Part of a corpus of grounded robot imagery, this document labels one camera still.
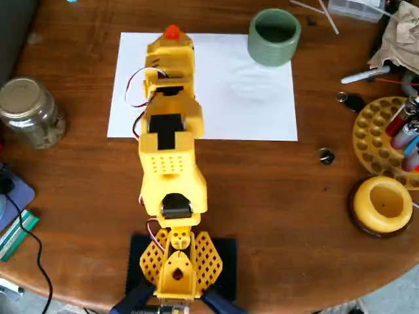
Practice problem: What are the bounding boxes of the black base mat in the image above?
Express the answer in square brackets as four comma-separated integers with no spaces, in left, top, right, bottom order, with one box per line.
[126,232,238,302]

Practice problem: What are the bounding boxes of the black key fob with ring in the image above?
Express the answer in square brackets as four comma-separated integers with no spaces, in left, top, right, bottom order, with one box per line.
[336,92,366,114]

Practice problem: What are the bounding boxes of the yellow round holder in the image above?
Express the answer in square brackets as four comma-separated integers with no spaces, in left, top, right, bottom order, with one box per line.
[354,176,414,234]

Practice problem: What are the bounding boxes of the thin red wire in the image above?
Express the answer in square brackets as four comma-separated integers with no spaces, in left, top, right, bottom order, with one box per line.
[374,77,419,87]

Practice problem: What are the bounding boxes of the glass jar with gold lid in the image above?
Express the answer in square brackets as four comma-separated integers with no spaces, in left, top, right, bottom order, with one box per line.
[0,77,66,150]

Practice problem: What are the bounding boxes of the green ribbed ceramic cup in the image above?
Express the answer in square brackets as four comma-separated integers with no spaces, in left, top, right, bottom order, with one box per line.
[247,8,302,68]

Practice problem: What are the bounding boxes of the white device with black button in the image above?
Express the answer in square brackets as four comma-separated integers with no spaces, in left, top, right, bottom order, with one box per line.
[0,277,26,300]

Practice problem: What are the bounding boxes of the green and white box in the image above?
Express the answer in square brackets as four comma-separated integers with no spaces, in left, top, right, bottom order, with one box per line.
[0,209,41,264]

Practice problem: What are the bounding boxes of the purple notebook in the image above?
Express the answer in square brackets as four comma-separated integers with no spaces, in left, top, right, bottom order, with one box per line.
[0,171,36,232]

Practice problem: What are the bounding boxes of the pink lighter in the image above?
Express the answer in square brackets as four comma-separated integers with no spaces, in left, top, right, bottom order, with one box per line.
[392,123,419,150]

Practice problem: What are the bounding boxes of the short white stick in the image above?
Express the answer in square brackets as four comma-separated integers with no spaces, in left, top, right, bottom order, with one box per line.
[289,0,328,14]

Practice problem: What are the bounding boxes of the yellow round dimpled tray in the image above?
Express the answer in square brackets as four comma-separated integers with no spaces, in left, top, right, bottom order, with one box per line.
[352,96,419,190]

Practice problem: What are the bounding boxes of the white paper sheet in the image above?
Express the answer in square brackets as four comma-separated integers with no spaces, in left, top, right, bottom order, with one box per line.
[107,31,299,142]

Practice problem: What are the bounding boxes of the orange plastic object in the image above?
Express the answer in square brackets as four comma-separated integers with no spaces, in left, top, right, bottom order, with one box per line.
[164,24,180,41]

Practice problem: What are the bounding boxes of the long white stick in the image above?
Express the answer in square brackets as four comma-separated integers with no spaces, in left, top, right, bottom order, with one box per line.
[318,0,340,35]

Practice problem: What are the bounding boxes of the small black metal clip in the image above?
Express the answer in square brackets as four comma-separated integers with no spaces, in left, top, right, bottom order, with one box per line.
[318,148,337,167]

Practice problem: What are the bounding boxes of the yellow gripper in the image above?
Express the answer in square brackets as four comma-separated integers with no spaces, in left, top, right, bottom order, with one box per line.
[145,33,196,86]

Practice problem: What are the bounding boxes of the white marker pen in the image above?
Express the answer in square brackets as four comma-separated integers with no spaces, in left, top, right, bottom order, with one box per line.
[340,66,392,85]

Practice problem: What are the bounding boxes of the blue clamp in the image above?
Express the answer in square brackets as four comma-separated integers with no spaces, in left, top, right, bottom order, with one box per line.
[110,281,155,314]
[200,289,247,314]

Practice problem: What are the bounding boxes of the grey hose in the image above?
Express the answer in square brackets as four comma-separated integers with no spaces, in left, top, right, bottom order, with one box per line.
[401,71,419,96]

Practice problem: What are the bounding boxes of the blue lighter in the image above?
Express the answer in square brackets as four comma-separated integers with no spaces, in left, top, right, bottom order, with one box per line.
[403,134,419,158]

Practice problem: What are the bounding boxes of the red and white servo cable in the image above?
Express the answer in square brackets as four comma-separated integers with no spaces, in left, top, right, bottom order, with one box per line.
[125,66,166,109]

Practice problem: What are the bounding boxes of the red lighter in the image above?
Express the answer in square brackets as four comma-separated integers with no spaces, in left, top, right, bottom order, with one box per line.
[384,96,418,137]

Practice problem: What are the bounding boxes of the black power cable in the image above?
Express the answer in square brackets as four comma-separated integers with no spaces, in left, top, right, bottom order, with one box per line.
[0,188,54,314]

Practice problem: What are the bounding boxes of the crumpled brown paper bag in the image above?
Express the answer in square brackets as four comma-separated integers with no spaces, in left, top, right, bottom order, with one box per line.
[367,1,419,75]

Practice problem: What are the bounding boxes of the clear plastic box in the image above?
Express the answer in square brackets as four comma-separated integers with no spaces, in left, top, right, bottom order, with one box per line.
[327,0,386,23]

